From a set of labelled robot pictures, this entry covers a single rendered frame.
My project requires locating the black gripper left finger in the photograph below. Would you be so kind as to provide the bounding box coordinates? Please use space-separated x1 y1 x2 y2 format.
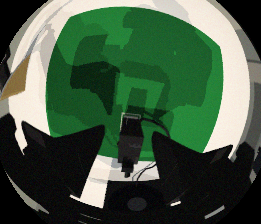
21 121 105 198

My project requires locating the black cable with plug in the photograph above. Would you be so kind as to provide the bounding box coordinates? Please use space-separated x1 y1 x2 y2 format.
116 117 170 178

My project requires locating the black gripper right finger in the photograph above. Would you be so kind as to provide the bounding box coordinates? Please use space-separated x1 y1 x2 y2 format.
151 131 234 206

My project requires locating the green circuit board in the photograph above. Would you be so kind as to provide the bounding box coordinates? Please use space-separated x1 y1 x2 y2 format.
45 6 224 158

